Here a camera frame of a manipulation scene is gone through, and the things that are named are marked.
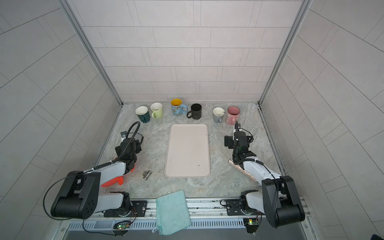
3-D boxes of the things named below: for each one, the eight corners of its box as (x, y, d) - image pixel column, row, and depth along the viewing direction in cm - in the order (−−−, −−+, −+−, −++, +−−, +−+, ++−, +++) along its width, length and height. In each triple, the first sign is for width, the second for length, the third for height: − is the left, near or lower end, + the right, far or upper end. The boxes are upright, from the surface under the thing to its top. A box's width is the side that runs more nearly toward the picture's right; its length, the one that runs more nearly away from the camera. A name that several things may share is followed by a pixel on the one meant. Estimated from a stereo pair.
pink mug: (226, 128, 103) (229, 119, 95) (225, 115, 111) (227, 105, 102) (238, 128, 103) (242, 119, 95) (235, 115, 111) (238, 105, 103)
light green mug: (151, 121, 106) (148, 113, 100) (154, 110, 113) (151, 102, 106) (162, 121, 107) (159, 113, 100) (164, 110, 113) (162, 102, 106)
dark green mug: (145, 127, 104) (141, 117, 96) (138, 118, 109) (133, 109, 101) (154, 121, 107) (151, 111, 99) (147, 113, 112) (143, 103, 104)
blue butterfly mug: (172, 116, 111) (170, 106, 102) (173, 108, 116) (171, 98, 107) (187, 116, 111) (186, 106, 102) (187, 108, 116) (187, 98, 108)
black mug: (187, 119, 109) (186, 111, 102) (188, 110, 114) (187, 102, 107) (201, 119, 109) (201, 111, 102) (201, 110, 114) (201, 102, 108)
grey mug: (213, 126, 105) (214, 117, 98) (212, 115, 111) (213, 107, 104) (223, 126, 105) (225, 117, 98) (222, 115, 111) (224, 107, 104)
